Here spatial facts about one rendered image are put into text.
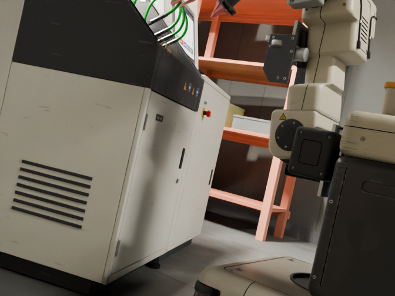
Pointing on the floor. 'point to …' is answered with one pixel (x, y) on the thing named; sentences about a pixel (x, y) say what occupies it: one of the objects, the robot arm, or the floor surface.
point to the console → (196, 155)
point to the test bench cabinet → (68, 175)
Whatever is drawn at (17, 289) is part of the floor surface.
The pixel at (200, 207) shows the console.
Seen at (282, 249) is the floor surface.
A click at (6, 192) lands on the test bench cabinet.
